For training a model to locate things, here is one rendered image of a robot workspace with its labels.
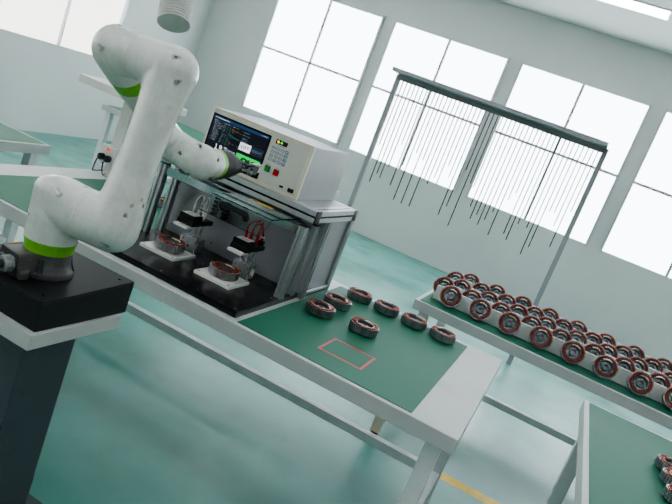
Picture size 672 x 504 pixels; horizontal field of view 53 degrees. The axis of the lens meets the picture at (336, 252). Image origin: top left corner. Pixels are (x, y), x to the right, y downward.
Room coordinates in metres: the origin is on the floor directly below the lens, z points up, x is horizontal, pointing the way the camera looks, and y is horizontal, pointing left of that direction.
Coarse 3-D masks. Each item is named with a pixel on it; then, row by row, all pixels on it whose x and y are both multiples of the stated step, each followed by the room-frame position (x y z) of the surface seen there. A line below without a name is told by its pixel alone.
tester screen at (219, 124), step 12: (216, 120) 2.51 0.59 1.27; (228, 120) 2.50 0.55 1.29; (216, 132) 2.51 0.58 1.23; (228, 132) 2.49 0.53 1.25; (240, 132) 2.48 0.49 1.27; (252, 132) 2.47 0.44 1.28; (228, 144) 2.49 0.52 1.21; (252, 144) 2.46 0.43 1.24; (264, 144) 2.45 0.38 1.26; (252, 156) 2.46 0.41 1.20
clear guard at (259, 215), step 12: (204, 204) 2.19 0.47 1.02; (216, 204) 2.19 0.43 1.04; (240, 204) 2.21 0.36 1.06; (252, 204) 2.29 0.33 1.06; (216, 216) 2.16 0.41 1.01; (228, 216) 2.16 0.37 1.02; (240, 216) 2.16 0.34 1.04; (252, 216) 2.16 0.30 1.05; (264, 216) 2.17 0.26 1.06; (276, 216) 2.24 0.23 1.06; (288, 216) 2.32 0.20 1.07; (240, 228) 2.13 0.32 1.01; (252, 228) 2.13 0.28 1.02; (264, 228) 2.13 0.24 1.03
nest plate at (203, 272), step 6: (198, 270) 2.26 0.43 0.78; (204, 270) 2.28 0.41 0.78; (204, 276) 2.24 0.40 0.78; (210, 276) 2.24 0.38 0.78; (216, 282) 2.22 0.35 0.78; (222, 282) 2.23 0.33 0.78; (228, 282) 2.25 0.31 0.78; (234, 282) 2.28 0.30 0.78; (240, 282) 2.30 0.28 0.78; (246, 282) 2.33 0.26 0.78; (228, 288) 2.21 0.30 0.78; (234, 288) 2.25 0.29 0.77
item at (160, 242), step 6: (162, 234) 2.39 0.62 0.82; (156, 240) 2.34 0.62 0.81; (162, 240) 2.33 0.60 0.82; (168, 240) 2.40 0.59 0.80; (174, 240) 2.40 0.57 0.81; (180, 240) 2.41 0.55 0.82; (156, 246) 2.33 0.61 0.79; (162, 246) 2.32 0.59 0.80; (168, 246) 2.32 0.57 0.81; (174, 246) 2.33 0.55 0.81; (180, 246) 2.35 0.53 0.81; (174, 252) 2.33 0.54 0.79; (180, 252) 2.35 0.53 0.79
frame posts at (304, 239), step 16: (160, 176) 2.51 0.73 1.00; (160, 192) 2.53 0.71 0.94; (176, 192) 2.63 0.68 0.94; (144, 224) 2.52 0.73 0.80; (160, 224) 2.61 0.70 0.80; (304, 224) 2.35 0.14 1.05; (304, 240) 2.34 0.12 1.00; (288, 256) 2.33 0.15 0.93; (304, 256) 2.42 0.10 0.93; (288, 272) 2.32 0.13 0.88; (288, 288) 2.42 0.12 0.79
